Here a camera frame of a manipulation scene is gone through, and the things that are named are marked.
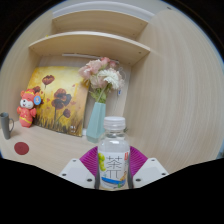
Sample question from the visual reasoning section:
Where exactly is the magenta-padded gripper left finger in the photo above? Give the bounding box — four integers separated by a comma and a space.
58, 145, 101, 190

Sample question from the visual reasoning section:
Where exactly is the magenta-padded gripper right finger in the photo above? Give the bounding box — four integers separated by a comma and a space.
128, 145, 170, 190

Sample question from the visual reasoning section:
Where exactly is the clear plastic drink bottle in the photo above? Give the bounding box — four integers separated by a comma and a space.
97, 115, 131, 192

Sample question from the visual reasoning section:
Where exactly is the pale teal faceted vase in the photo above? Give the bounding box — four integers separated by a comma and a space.
85, 101, 107, 144

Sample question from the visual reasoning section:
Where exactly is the flat round red coaster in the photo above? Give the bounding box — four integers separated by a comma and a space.
13, 141, 30, 156

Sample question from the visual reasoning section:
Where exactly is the yellow poppy flower painting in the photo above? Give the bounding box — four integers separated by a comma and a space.
26, 65, 90, 138

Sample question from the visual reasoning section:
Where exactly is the red plush tiger toy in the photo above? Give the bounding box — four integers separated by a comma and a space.
16, 88, 43, 128

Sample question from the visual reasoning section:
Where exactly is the grey ceramic mug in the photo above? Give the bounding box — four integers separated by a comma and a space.
0, 112, 15, 140

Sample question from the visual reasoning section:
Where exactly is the pink and white flower bouquet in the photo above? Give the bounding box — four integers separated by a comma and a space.
78, 56, 126, 104

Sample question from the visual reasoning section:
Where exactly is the white light bar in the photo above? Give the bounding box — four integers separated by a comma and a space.
61, 53, 111, 63

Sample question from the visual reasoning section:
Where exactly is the wooden shelf unit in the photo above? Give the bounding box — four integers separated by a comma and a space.
28, 8, 152, 66

